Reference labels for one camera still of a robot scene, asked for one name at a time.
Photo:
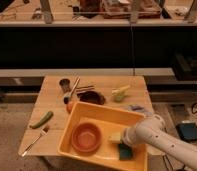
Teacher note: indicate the silver fork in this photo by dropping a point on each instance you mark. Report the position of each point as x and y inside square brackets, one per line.
[43, 132]

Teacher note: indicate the yellow green toy vegetable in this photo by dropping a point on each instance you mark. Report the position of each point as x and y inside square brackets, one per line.
[119, 93]

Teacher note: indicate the green sponge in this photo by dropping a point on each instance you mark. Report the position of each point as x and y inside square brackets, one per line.
[125, 152]

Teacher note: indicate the purple grey cloth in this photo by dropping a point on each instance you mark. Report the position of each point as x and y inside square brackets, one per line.
[140, 109]

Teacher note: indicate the striped dark block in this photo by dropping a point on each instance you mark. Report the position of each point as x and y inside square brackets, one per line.
[84, 88]

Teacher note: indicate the orange ball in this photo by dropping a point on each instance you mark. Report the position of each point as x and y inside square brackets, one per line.
[69, 106]

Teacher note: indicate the black foot pedal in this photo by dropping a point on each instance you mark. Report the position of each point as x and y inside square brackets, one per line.
[187, 131]

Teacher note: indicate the wooden table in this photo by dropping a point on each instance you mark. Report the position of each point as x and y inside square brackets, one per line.
[50, 98]

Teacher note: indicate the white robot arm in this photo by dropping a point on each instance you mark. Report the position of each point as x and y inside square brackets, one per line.
[151, 131]

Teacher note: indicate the small metal cup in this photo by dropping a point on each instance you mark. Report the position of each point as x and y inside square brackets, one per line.
[65, 85]

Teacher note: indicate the dish brush with wooden handle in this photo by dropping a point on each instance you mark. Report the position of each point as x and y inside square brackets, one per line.
[67, 96]

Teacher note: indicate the yellow plastic tub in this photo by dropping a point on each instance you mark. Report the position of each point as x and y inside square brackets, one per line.
[109, 120]

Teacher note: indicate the dark brown bowl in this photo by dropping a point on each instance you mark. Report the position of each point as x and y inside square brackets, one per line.
[92, 97]

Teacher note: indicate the green cucumber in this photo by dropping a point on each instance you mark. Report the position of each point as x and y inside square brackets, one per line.
[43, 120]

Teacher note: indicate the orange bowl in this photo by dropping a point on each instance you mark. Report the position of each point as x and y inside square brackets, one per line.
[86, 138]

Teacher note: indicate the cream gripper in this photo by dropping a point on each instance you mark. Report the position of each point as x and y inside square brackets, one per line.
[115, 137]

